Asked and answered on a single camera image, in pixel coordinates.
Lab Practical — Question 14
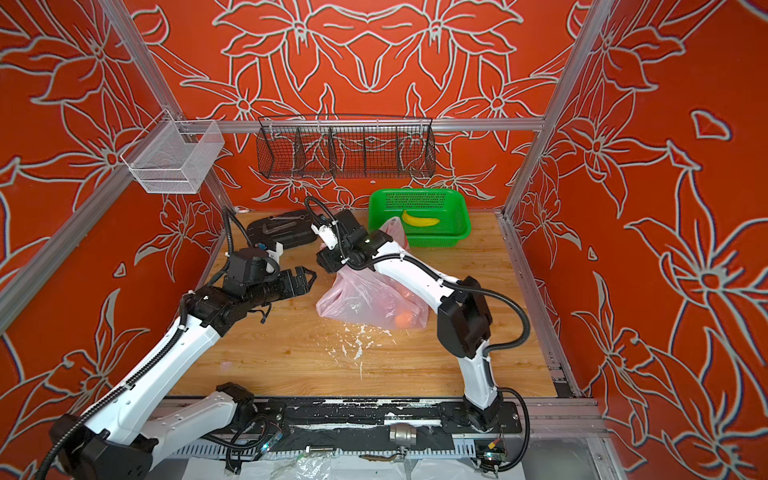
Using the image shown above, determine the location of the black wire wall basket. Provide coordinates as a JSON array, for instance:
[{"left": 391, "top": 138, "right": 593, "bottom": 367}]
[{"left": 256, "top": 115, "right": 437, "bottom": 180}]

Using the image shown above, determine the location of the white wire wall basket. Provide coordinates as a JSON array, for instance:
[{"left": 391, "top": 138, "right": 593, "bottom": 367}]
[{"left": 121, "top": 120, "right": 224, "bottom": 195}]

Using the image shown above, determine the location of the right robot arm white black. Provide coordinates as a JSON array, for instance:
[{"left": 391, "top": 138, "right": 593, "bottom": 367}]
[{"left": 314, "top": 226, "right": 531, "bottom": 432}]

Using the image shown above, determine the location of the pink plastic bag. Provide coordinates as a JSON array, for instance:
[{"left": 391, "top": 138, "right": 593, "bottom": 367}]
[{"left": 315, "top": 216, "right": 431, "bottom": 331}]

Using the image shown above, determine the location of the black tool case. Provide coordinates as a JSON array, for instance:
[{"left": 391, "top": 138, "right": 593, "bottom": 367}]
[{"left": 246, "top": 209, "right": 317, "bottom": 250}]

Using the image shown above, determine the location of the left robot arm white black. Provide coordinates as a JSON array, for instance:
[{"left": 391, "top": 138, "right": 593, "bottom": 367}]
[{"left": 35, "top": 267, "right": 317, "bottom": 479}]

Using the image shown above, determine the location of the green plastic basket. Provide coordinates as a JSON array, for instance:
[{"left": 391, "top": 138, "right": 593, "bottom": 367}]
[{"left": 368, "top": 188, "right": 472, "bottom": 248}]

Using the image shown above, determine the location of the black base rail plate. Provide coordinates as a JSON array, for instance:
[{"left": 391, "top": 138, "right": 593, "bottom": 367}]
[{"left": 246, "top": 397, "right": 523, "bottom": 434}]

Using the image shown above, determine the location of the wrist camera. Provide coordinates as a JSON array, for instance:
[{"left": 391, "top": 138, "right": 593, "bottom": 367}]
[
  {"left": 228, "top": 247, "right": 280, "bottom": 285},
  {"left": 311, "top": 209, "right": 362, "bottom": 250}
]

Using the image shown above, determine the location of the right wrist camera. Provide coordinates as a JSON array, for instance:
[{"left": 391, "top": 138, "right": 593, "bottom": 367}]
[{"left": 311, "top": 209, "right": 362, "bottom": 250}]

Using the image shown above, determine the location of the orange fruit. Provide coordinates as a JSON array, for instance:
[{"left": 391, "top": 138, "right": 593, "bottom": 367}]
[{"left": 395, "top": 311, "right": 421, "bottom": 330}]

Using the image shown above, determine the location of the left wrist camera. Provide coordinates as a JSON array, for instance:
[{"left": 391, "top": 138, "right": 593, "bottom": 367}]
[{"left": 228, "top": 247, "right": 280, "bottom": 285}]

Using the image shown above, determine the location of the yellow banana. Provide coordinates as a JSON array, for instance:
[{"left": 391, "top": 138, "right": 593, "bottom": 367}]
[{"left": 401, "top": 211, "right": 440, "bottom": 228}]

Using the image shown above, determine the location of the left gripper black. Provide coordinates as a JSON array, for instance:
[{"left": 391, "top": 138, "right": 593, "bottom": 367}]
[{"left": 248, "top": 264, "right": 318, "bottom": 309}]

